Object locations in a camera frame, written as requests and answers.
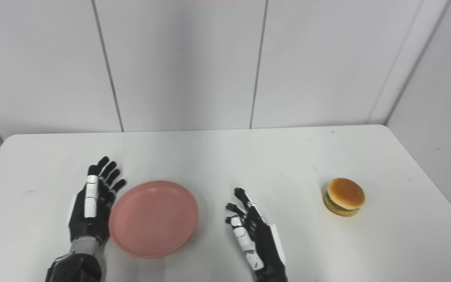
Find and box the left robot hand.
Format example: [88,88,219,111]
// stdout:
[68,156,127,245]

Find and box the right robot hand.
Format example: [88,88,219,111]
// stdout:
[225,188,289,282]

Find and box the toy hamburger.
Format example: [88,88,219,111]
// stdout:
[323,177,366,217]

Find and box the pink plate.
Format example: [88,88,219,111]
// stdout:
[109,180,199,259]

